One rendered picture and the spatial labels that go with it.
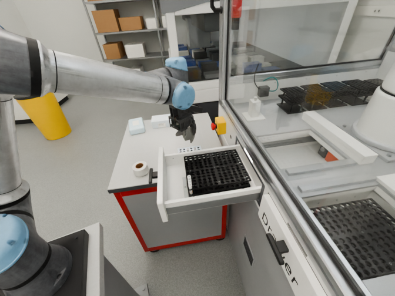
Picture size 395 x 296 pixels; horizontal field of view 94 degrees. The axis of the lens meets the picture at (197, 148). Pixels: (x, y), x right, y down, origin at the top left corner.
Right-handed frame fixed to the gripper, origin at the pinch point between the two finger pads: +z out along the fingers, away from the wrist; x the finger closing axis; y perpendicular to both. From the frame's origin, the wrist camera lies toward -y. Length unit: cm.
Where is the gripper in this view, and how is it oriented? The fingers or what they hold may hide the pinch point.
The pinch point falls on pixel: (188, 138)
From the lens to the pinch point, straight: 87.0
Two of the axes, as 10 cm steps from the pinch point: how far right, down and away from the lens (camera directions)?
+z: 0.6, 7.9, 6.1
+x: 7.5, 3.7, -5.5
